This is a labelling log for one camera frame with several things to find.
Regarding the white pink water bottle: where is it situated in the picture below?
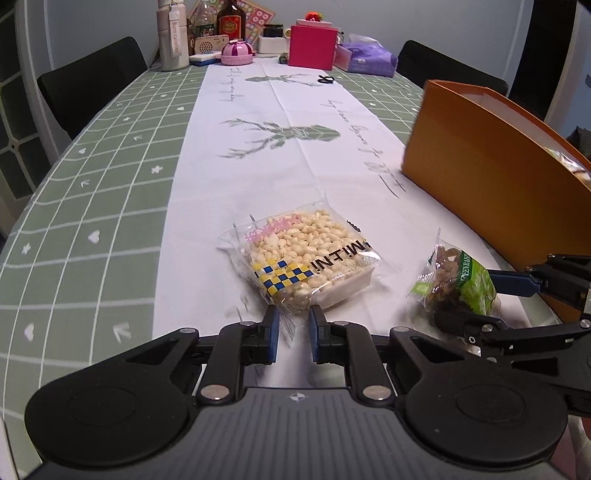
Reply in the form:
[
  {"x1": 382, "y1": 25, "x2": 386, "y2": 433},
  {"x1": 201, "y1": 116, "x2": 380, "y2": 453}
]
[{"x1": 156, "y1": 0, "x2": 189, "y2": 72}]

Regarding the clear plastic drink bottle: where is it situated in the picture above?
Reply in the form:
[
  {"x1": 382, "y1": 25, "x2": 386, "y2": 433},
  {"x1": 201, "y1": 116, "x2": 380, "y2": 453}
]
[{"x1": 191, "y1": 0, "x2": 216, "y2": 38}]

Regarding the glass panel door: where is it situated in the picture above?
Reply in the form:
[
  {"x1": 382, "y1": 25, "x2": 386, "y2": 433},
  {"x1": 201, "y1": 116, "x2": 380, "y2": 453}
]
[{"x1": 0, "y1": 1, "x2": 50, "y2": 241}]

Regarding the orange cardboard box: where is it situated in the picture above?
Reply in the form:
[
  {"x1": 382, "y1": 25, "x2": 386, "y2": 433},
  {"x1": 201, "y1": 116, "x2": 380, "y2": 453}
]
[{"x1": 400, "y1": 79, "x2": 591, "y2": 324}]

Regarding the black chair right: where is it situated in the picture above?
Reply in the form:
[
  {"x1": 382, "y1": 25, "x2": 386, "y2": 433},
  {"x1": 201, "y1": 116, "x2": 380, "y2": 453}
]
[{"x1": 397, "y1": 40, "x2": 509, "y2": 96}]

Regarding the small beige radio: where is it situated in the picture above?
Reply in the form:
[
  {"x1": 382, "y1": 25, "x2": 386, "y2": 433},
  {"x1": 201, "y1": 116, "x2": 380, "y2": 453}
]
[{"x1": 194, "y1": 34, "x2": 229, "y2": 54}]

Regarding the white deer table runner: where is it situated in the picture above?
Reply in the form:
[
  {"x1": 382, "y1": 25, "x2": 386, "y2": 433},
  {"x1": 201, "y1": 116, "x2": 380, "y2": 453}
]
[{"x1": 151, "y1": 57, "x2": 569, "y2": 388}]

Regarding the magenta gift box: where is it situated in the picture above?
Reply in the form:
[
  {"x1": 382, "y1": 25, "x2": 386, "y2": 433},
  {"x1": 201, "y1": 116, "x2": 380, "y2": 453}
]
[{"x1": 287, "y1": 25, "x2": 339, "y2": 71}]

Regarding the colourful dotted card board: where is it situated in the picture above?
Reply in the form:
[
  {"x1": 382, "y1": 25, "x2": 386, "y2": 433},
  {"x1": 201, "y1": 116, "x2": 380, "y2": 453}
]
[{"x1": 187, "y1": 0, "x2": 274, "y2": 43}]

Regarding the purple tissue pack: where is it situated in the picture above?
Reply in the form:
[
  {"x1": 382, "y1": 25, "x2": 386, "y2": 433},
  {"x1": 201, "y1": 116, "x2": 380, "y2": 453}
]
[{"x1": 334, "y1": 34, "x2": 398, "y2": 78}]

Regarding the green label nut pack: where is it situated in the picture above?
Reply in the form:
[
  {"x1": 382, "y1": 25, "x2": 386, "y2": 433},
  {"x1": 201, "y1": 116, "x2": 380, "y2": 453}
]
[{"x1": 408, "y1": 230, "x2": 501, "y2": 316}]

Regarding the black chair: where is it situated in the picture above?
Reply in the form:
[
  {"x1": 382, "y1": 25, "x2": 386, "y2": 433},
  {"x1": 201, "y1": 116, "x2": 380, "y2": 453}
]
[
  {"x1": 397, "y1": 40, "x2": 509, "y2": 96},
  {"x1": 37, "y1": 36, "x2": 147, "y2": 138}
]

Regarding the rice puff cake pack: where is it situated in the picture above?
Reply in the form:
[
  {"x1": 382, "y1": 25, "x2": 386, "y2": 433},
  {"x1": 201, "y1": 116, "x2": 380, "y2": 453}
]
[{"x1": 218, "y1": 201, "x2": 401, "y2": 315}]

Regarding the small black clip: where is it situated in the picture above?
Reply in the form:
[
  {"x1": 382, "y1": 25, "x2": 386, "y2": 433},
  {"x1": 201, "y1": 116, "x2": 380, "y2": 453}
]
[{"x1": 318, "y1": 75, "x2": 335, "y2": 85}]

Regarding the white small box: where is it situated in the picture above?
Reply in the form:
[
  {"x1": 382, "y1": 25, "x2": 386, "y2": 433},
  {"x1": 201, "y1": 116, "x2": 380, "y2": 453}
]
[{"x1": 257, "y1": 36, "x2": 290, "y2": 55}]

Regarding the pink round mini fan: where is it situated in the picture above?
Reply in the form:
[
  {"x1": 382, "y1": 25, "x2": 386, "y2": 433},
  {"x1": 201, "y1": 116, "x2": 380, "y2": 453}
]
[{"x1": 221, "y1": 40, "x2": 256, "y2": 67}]

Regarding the green grid tablecloth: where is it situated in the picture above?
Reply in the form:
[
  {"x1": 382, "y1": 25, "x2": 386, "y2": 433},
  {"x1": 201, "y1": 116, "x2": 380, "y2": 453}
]
[{"x1": 0, "y1": 59, "x2": 591, "y2": 480}]

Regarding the black chair left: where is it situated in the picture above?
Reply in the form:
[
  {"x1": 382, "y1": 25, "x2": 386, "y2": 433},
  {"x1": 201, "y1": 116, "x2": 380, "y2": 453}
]
[{"x1": 37, "y1": 36, "x2": 147, "y2": 138}]

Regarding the dark brown liquor bottle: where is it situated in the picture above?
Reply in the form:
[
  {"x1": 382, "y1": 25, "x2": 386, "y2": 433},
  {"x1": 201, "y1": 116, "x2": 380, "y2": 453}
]
[{"x1": 216, "y1": 0, "x2": 245, "y2": 40}]

